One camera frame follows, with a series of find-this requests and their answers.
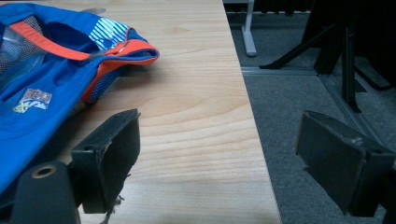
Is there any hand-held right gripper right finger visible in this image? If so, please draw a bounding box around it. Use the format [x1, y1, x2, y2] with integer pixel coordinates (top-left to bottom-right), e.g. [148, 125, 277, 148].
[295, 109, 396, 217]

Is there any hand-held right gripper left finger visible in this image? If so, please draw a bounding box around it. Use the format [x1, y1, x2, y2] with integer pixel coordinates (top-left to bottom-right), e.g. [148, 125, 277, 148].
[70, 108, 141, 215]

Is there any blue and orange garment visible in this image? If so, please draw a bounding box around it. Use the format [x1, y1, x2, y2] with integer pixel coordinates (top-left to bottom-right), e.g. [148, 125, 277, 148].
[0, 3, 161, 195]

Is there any black metal stand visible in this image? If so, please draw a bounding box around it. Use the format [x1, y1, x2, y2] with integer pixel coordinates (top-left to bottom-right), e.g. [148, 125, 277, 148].
[259, 0, 396, 114]

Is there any grey table leg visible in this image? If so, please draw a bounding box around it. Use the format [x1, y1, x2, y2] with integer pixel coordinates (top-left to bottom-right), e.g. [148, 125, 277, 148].
[222, 0, 258, 58]

